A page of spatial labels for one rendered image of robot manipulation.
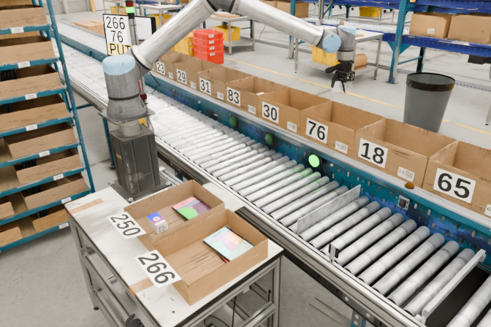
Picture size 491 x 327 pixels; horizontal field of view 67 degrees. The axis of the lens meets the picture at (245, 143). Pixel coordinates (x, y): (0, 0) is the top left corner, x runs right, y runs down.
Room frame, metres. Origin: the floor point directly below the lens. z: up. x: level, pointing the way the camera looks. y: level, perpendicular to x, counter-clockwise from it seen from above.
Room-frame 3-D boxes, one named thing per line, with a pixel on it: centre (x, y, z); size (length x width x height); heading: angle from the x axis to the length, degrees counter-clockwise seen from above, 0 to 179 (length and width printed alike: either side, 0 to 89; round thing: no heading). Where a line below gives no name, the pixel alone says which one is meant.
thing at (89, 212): (1.40, 0.39, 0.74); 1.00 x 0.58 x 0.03; 42
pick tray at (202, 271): (1.17, 0.15, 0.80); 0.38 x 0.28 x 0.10; 129
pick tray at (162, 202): (1.42, 0.34, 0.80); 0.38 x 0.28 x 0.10; 130
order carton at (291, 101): (2.33, -0.33, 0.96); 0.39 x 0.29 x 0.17; 38
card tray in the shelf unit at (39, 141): (2.37, 1.45, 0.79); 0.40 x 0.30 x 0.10; 129
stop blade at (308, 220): (1.49, -0.41, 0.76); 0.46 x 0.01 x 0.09; 128
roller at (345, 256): (1.31, -0.55, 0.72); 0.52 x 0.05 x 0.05; 128
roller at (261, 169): (1.92, -0.07, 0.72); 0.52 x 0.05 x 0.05; 128
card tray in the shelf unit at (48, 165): (2.38, 1.45, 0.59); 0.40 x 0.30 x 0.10; 126
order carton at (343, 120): (2.02, -0.57, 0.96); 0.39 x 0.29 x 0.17; 38
